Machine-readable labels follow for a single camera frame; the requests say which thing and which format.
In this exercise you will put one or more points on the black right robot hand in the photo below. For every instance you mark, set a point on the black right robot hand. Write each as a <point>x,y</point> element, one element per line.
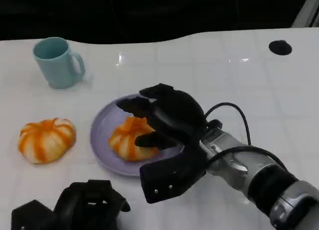
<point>174,110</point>

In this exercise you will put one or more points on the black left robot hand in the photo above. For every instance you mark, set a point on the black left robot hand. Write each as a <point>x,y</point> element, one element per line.
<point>94,205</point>

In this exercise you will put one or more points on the orange and white bread roll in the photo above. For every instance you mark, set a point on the orange and white bread roll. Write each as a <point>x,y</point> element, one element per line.
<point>46,141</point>
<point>124,146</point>

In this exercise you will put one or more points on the lilac plate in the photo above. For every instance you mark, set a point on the lilac plate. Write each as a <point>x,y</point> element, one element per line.
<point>102,140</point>

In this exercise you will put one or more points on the black round table grommet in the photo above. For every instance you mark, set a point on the black round table grommet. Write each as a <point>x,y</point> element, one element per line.
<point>280,47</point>

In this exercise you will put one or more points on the pale green mug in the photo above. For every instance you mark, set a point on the pale green mug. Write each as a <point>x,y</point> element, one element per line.
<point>56,65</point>

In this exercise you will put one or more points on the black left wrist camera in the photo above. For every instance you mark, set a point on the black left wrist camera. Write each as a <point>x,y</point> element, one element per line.
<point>32,216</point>

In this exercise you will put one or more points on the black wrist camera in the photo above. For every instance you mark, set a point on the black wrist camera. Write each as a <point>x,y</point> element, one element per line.
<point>172,175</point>
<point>32,216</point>

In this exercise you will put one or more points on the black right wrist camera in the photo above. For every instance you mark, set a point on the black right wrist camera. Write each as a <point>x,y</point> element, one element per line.
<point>172,175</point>

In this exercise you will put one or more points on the grey metal post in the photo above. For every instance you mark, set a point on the grey metal post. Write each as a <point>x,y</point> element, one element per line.
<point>307,8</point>

